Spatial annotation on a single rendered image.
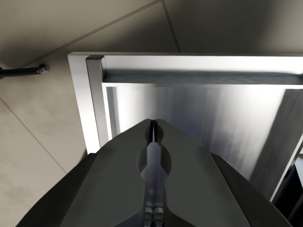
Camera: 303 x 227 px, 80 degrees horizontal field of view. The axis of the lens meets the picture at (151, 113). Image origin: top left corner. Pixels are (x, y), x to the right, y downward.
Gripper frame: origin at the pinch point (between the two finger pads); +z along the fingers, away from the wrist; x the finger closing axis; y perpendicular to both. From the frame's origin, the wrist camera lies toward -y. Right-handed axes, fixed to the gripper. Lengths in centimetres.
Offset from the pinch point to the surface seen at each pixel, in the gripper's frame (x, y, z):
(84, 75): -9.1, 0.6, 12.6
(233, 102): 11.3, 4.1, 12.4
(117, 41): -20, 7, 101
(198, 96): 6.2, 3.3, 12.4
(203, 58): 6.2, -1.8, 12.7
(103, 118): -6.6, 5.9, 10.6
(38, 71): -66, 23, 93
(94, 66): -6.9, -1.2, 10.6
